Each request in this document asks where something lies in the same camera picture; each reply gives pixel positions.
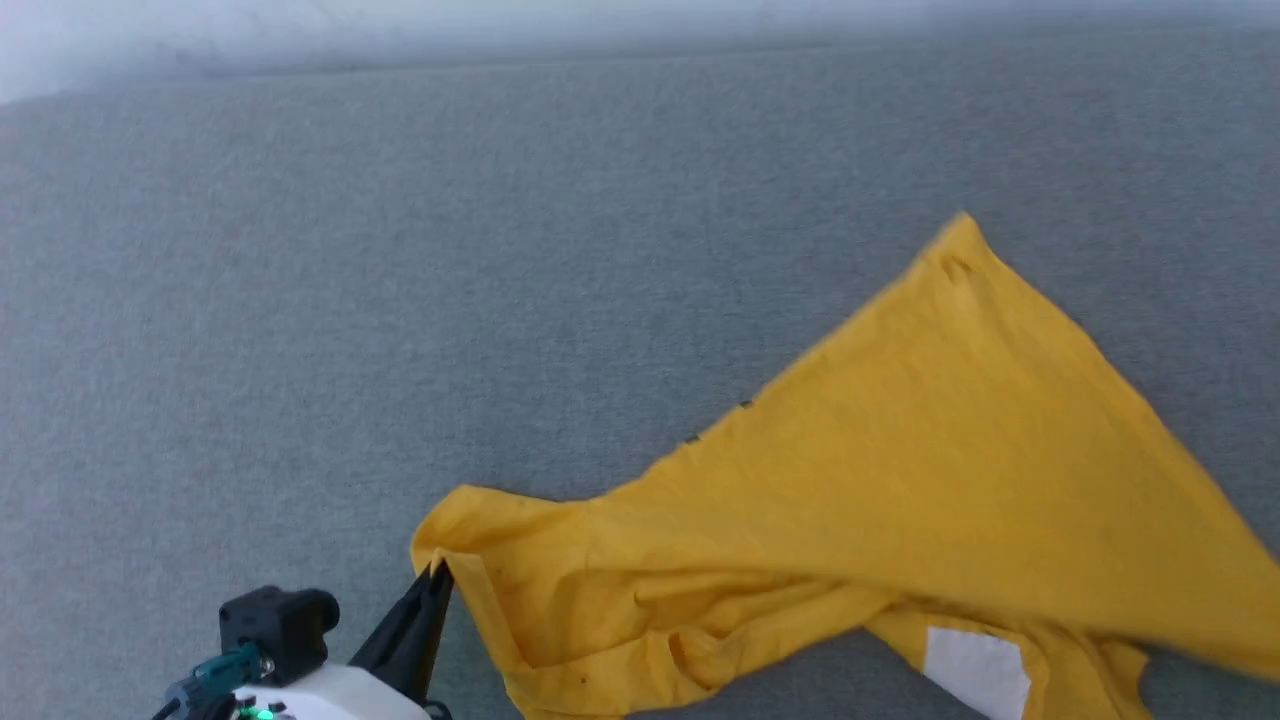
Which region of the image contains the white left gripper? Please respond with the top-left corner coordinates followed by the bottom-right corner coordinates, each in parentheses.
top-left (205, 560), bottom-right (457, 720)

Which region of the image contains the yellow garment with white patches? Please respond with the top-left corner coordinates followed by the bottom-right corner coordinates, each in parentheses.
top-left (410, 210), bottom-right (1280, 720)

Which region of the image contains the grey fabric sofa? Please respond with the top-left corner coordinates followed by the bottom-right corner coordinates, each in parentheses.
top-left (0, 30), bottom-right (1280, 720)

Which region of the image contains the teal plug black cable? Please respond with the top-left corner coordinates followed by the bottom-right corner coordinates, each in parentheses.
top-left (150, 644), bottom-right (269, 720)

